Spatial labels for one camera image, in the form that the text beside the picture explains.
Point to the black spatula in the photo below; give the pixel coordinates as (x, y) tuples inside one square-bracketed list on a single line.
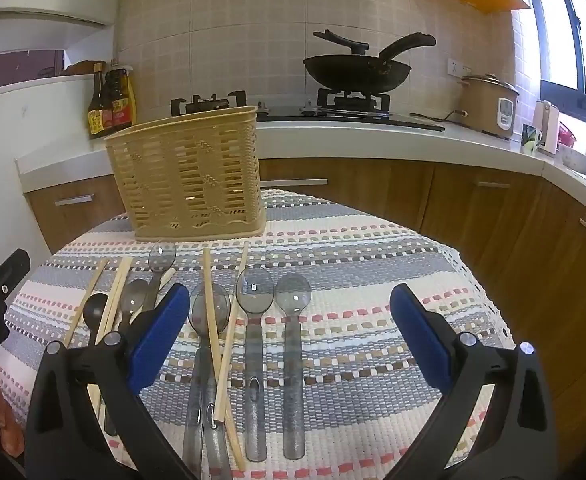
[(338, 39)]

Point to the window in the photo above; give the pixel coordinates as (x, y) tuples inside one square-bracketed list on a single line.
[(583, 35)]

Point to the striped woven tablecloth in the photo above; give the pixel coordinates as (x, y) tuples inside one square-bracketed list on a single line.
[(363, 270)]

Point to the clear grey plastic spoon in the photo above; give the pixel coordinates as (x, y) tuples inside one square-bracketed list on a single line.
[(218, 460), (254, 290), (193, 410), (162, 256), (134, 295), (293, 295)]

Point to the beige plastic utensil basket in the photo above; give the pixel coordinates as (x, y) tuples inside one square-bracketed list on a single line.
[(183, 175)]

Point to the white wall socket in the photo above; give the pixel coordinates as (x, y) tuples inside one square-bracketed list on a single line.
[(455, 67)]

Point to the black gas stove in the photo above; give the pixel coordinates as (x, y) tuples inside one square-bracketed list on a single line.
[(283, 112)]

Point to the dark soy sauce bottle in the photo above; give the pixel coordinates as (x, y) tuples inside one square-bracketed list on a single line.
[(96, 120)]

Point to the beige rice cooker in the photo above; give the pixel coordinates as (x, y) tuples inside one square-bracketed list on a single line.
[(483, 105)]

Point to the patterned cup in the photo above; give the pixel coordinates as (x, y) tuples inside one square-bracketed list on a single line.
[(529, 140)]

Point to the brown wooden board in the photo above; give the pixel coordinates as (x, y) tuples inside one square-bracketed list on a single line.
[(85, 67)]

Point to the white kitchen countertop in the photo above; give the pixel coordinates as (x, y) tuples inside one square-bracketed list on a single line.
[(373, 142)]

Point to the red object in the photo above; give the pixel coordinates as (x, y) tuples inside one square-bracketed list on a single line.
[(567, 135)]

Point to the person's left hand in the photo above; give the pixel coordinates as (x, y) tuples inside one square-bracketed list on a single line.
[(5, 420)]

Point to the white range hood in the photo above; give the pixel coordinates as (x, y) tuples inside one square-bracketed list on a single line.
[(38, 27)]

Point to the black wok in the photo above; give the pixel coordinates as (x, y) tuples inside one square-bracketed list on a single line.
[(353, 72)]

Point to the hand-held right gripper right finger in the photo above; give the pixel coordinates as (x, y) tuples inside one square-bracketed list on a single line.
[(420, 340)]

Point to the black plastic spoon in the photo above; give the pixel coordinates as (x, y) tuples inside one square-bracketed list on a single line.
[(95, 310)]

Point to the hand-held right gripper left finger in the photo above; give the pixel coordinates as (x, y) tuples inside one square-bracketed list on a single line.
[(158, 340)]

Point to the white kettle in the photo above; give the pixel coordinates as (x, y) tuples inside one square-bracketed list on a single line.
[(547, 130)]

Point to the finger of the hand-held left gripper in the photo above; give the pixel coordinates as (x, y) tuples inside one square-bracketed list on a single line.
[(10, 272)]

